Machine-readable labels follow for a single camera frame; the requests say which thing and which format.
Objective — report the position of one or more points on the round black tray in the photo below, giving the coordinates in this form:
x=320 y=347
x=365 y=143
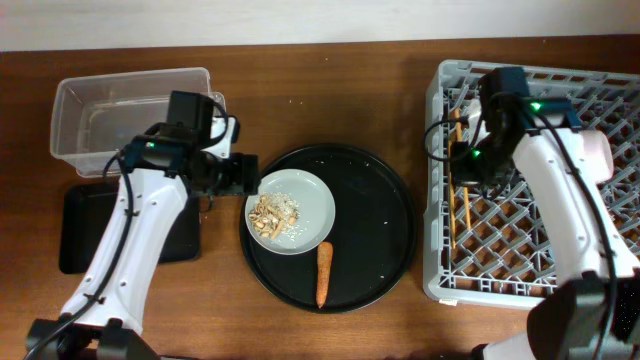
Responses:
x=373 y=237

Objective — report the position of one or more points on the orange carrot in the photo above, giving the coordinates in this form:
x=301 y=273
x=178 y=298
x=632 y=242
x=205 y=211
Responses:
x=324 y=261

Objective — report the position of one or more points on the pink white bowl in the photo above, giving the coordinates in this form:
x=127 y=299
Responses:
x=595 y=158

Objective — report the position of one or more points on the clear plastic bin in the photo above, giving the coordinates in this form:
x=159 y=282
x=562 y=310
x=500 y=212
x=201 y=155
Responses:
x=94 y=116

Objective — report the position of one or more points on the grey dishwasher rack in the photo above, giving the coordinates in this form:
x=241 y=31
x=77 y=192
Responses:
x=506 y=260

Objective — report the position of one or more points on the grey plate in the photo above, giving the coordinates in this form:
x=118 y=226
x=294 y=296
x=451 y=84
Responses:
x=316 y=207

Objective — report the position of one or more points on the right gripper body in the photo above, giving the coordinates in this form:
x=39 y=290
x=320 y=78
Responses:
x=481 y=164

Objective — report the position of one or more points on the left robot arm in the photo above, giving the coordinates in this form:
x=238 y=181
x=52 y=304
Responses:
x=185 y=157

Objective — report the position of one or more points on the food scraps and rice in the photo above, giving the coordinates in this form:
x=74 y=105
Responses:
x=274 y=214

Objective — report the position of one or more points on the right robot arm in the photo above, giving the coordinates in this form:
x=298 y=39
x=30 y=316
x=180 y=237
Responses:
x=594 y=311

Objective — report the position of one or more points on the black rectangular tray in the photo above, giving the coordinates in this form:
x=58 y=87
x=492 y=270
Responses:
x=87 y=211

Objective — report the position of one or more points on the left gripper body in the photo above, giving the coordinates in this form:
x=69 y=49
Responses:
x=224 y=175

